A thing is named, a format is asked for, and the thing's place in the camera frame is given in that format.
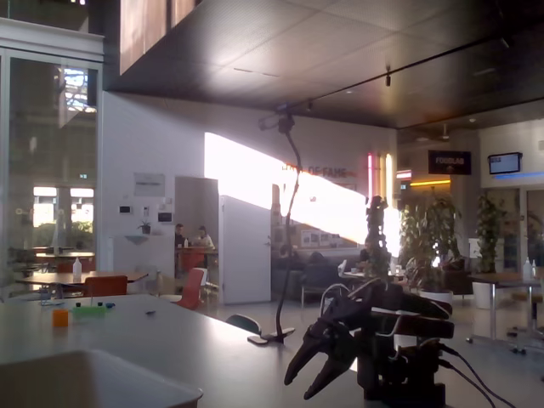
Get green flat plastic block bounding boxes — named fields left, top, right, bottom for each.
left=71, top=304, right=107, bottom=319

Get white rectangular plastic tray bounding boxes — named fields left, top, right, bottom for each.
left=0, top=348, right=205, bottom=408

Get black gooseneck clamp holder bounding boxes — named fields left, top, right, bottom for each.
left=247, top=101, right=308, bottom=346

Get dark armchair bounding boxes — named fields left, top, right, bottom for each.
left=300, top=263, right=343, bottom=307

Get teal chair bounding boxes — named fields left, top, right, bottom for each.
left=224, top=313, right=262, bottom=335

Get thin dark plant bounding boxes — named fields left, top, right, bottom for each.
left=364, top=194, right=391, bottom=284

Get white door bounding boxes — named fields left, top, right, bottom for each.
left=218, top=194, right=273, bottom=305

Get red chair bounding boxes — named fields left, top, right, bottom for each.
left=174, top=267, right=207, bottom=310

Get large leafy potted plant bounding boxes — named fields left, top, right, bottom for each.
left=399, top=186, right=463, bottom=305

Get white planter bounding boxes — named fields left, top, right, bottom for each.
left=470, top=278, right=494, bottom=310

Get red high table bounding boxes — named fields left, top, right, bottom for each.
left=174, top=246, right=218, bottom=273

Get seated person light top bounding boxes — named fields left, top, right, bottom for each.
left=194, top=224, right=216, bottom=250

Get grey table metal legs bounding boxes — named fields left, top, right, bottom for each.
left=466, top=271, right=544, bottom=354

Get tall leafy plant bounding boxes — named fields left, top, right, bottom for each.
left=474, top=193, right=507, bottom=274

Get black foodlab sign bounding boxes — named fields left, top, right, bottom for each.
left=427, top=149, right=473, bottom=176

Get orange chair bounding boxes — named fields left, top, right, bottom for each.
left=82, top=274, right=129, bottom=298

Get wooden table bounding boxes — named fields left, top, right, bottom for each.
left=14, top=270, right=150, bottom=298

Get black cable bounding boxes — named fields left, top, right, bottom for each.
left=439, top=343, right=518, bottom=408
left=439, top=359, right=496, bottom=408

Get wall monitor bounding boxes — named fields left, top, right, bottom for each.
left=487, top=150, right=524, bottom=175

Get white wall poster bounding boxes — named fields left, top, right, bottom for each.
left=133, top=171, right=167, bottom=197

